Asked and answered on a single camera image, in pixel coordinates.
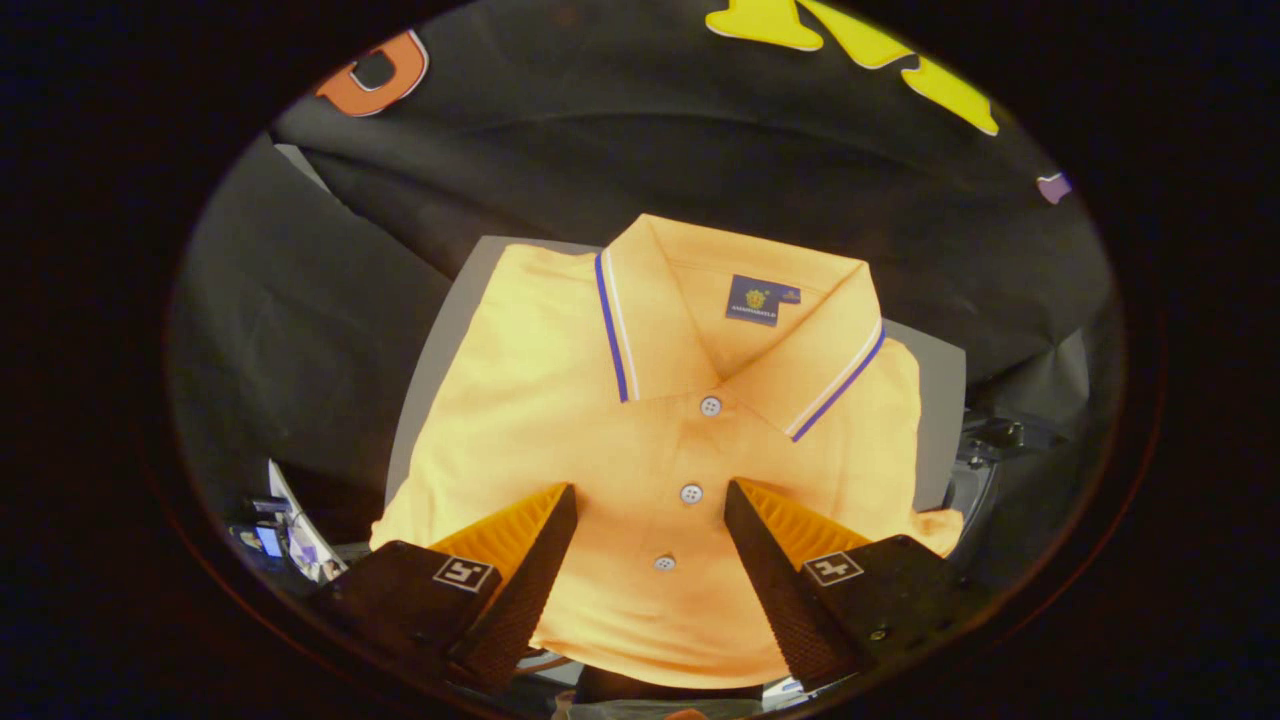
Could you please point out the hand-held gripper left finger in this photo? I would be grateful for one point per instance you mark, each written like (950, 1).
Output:
(520, 590)

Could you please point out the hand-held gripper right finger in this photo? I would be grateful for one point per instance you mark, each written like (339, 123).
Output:
(775, 590)

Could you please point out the orange polo shirt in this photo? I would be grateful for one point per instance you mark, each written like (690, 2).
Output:
(560, 400)

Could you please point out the dark washing machine lid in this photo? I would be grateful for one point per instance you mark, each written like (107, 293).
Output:
(1000, 438)

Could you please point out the white and blue clutter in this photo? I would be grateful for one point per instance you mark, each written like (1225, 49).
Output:
(300, 545)

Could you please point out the grey cabinet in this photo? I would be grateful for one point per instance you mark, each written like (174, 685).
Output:
(450, 330)

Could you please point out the black backdrop cloth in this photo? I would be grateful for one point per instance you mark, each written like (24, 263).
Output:
(700, 150)

